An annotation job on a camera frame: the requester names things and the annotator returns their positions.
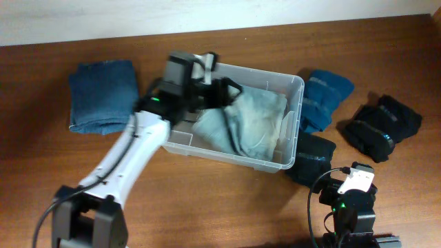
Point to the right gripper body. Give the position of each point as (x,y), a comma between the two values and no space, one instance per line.
(332,198)

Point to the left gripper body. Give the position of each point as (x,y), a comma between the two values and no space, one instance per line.
(213,91)

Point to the clear plastic storage container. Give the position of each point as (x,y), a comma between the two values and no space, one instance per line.
(185,142)

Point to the light grey jeans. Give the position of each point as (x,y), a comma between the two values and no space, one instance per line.
(249,127)

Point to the black bundle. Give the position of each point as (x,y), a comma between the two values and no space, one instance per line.
(313,158)
(376,130)

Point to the dark blue jeans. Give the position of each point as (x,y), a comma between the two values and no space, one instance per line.
(102,96)

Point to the teal shirt bundle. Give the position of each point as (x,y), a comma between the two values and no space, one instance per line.
(324,92)

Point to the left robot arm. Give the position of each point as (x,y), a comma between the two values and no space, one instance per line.
(91,215)

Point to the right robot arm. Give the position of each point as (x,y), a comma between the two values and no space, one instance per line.
(353,216)

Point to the grey base clamp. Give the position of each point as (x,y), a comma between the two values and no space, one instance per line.
(388,242)

